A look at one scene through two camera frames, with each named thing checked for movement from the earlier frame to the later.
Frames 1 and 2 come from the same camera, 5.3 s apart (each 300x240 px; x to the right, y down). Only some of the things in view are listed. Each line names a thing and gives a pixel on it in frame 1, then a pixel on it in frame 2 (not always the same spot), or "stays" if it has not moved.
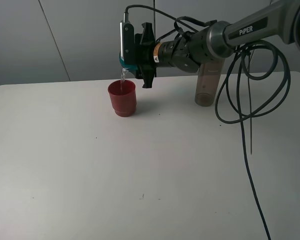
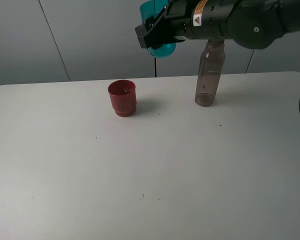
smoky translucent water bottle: x=208 y=78 stays
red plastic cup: x=123 y=96 stays
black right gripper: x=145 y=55 → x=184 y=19
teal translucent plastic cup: x=125 y=65 → x=149 y=9
